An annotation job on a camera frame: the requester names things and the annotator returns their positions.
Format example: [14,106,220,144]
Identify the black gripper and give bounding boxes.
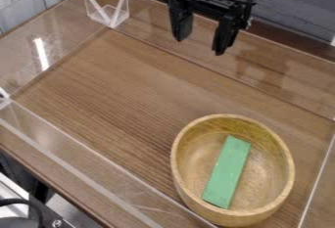
[166,0,254,56]

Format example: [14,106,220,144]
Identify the green rectangular block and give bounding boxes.
[201,135,250,209]

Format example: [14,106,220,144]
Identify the brown wooden bowl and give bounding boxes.
[169,114,296,227]

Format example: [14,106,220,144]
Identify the clear acrylic corner bracket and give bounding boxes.
[84,0,129,28]

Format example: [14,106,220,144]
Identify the clear acrylic enclosure walls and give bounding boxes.
[0,0,335,228]

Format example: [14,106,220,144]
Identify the black cable lower left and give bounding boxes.
[0,198,45,228]

